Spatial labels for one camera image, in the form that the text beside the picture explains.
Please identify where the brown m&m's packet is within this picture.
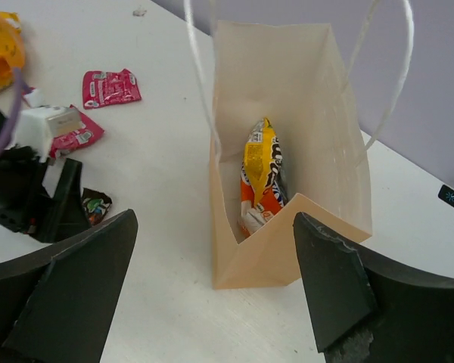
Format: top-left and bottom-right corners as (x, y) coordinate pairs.
(81, 188), (113, 226)

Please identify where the brown paper bag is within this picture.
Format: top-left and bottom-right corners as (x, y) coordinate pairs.
(202, 15), (372, 290)

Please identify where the orange snack bag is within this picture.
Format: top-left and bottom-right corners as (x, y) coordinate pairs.
(238, 166), (288, 237)

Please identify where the orange yellow chips bag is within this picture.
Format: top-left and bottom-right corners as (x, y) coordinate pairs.
(0, 11), (26, 91)

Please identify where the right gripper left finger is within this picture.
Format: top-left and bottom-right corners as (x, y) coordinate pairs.
(0, 209), (138, 362)

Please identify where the pink candy packet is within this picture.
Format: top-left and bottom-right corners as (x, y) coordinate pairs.
(49, 104), (104, 159)
(82, 69), (142, 110)

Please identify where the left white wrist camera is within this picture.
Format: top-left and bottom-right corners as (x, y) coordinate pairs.
(13, 88), (82, 163)

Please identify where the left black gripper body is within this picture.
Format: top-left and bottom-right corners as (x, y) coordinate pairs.
(0, 147), (58, 237)

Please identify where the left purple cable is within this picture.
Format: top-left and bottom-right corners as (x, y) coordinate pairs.
(0, 67), (26, 169)

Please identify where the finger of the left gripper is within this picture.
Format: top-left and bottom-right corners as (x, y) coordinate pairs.
(29, 159), (91, 244)

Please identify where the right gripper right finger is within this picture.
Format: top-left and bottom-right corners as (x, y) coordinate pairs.
(294, 213), (454, 362)

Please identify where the yellow m&m's packet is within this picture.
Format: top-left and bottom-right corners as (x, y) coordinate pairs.
(243, 117), (287, 203)

